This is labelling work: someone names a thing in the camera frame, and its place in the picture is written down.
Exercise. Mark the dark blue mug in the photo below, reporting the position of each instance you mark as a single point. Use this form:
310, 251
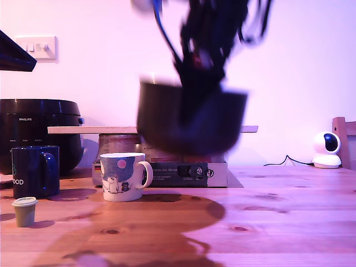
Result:
27, 172

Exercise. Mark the small green capsule cup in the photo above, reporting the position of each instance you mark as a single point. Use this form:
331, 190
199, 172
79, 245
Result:
25, 213

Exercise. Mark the white round security camera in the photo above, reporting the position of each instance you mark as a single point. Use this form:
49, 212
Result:
325, 150

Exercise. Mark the white wall switch plate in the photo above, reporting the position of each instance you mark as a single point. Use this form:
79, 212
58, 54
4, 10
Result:
48, 55

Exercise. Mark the plain grey tin can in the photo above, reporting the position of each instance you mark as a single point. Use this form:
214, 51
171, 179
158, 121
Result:
116, 143

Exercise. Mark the black rice cooker pot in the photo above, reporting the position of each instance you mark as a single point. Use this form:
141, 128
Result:
161, 119

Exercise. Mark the tin can with red label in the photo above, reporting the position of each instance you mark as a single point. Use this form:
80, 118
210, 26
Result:
200, 159

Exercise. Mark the black Philips rice cooker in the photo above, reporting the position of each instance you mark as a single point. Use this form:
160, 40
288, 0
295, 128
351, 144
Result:
36, 130

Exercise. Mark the white cartoon print mug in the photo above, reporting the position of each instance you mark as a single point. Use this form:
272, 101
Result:
116, 178

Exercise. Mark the cardboard can tray box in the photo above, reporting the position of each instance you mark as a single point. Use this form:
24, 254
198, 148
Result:
218, 175

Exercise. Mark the wooden shelf board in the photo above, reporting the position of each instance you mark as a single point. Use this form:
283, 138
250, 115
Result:
91, 129

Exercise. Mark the tin can with black logo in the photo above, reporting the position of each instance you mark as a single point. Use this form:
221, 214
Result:
161, 157

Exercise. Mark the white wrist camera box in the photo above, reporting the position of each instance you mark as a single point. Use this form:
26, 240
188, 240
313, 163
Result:
142, 4

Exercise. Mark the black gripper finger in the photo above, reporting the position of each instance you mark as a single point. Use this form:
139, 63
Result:
198, 83

